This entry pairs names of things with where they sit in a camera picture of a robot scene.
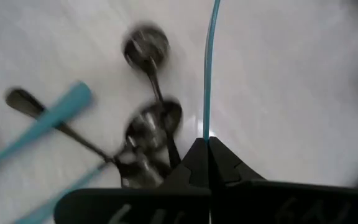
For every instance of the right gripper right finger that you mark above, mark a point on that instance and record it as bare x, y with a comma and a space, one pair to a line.
291, 208

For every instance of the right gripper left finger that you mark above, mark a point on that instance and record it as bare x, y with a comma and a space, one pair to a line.
135, 208

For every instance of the black metal spoon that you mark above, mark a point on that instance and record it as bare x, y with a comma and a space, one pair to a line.
23, 101
146, 46

